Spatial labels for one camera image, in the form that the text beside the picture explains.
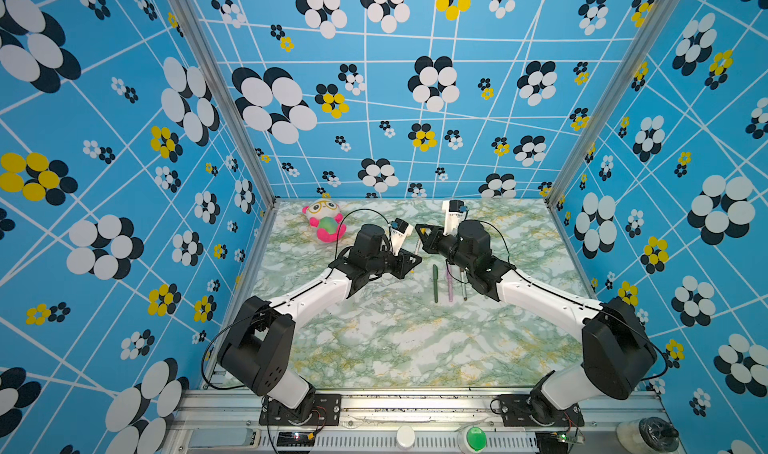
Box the dark green pen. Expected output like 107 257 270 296
432 264 440 304

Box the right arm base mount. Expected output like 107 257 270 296
491 394 585 430

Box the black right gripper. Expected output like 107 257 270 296
415 226 475 281

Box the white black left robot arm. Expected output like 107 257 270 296
217 218 421 421

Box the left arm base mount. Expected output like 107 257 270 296
259 390 342 427

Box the aluminium corner post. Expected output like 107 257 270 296
546 0 680 213
168 0 276 210

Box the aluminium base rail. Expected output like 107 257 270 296
162 388 667 453

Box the aluminium corner post left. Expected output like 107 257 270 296
168 0 276 210

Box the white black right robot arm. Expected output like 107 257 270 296
416 220 658 425

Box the green push button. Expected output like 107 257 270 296
457 426 488 454

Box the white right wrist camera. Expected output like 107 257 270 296
442 199 468 236

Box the white round button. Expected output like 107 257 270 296
396 425 416 450

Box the white marker pen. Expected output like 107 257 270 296
460 271 468 302

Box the pink white plush toy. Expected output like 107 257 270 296
302 199 346 243

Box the pink pen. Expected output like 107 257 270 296
445 264 454 304

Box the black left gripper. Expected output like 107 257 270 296
365 244 421 278

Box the aluminium corner post right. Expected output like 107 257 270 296
546 0 680 213

